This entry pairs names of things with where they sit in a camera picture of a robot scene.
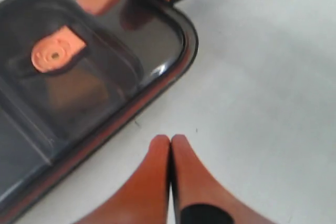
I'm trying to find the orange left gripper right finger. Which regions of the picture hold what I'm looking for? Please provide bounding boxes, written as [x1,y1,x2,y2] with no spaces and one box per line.
[171,134,273,223]

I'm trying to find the dark transparent lunch box lid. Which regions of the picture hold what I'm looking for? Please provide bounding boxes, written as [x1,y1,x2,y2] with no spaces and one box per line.
[1,0,198,223]

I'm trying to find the yellow toy cheese wedge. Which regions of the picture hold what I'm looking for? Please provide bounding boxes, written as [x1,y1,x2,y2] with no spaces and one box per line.
[46,69,109,123]

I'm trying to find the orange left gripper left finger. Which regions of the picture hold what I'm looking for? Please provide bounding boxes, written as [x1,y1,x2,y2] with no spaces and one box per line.
[77,135,170,223]

